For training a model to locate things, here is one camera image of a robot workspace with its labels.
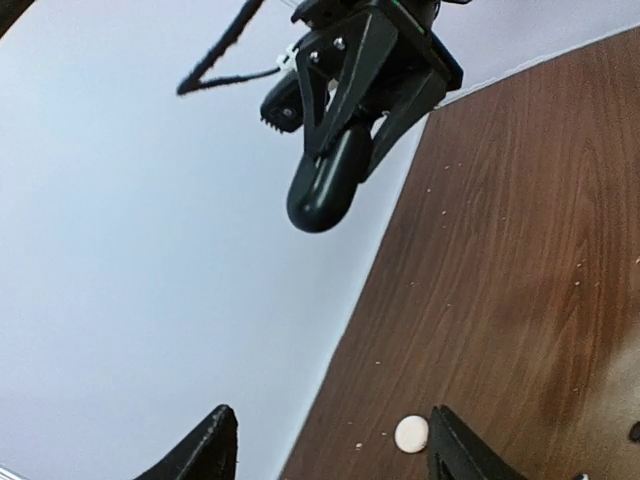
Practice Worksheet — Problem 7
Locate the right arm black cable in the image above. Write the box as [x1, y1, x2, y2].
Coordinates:
[175, 0, 286, 97]

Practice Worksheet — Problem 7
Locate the white round charging case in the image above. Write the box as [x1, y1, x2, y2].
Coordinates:
[394, 415, 429, 454]

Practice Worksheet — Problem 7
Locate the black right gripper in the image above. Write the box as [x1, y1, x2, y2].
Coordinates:
[292, 1, 463, 183]

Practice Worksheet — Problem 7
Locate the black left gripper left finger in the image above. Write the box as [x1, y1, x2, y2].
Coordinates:
[135, 404, 238, 480]

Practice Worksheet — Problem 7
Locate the black earbud charging case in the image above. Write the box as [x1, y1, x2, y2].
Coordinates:
[286, 123, 373, 233]

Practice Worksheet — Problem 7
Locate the black earbud upper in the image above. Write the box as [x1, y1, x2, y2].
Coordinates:
[628, 421, 640, 444]

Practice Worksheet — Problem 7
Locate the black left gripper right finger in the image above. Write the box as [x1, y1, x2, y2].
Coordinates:
[427, 405, 526, 480]

